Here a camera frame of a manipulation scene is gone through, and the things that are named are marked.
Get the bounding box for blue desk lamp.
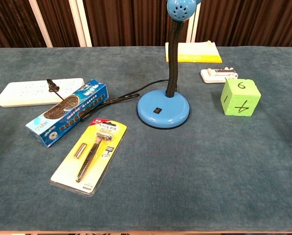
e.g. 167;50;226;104
136;0;202;129

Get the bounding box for blue-grey tablecloth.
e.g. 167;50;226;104
0;46;292;232

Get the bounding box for small white stapler device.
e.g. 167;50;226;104
200;66;239;85

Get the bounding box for yellow and white block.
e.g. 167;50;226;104
165;40;223;64

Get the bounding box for blue Oreo cookie box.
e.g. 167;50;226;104
25;78;109;148

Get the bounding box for yellow razor blister pack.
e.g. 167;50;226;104
49;118;128;197

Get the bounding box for green numbered foam cube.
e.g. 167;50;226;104
220;78;262;117

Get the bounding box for white power strip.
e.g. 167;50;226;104
0;77;85;108

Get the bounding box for black lamp power cord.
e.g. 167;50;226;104
46;78;170;121

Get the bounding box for white frame post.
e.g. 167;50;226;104
28;0;54;48
185;0;202;43
68;0;93;47

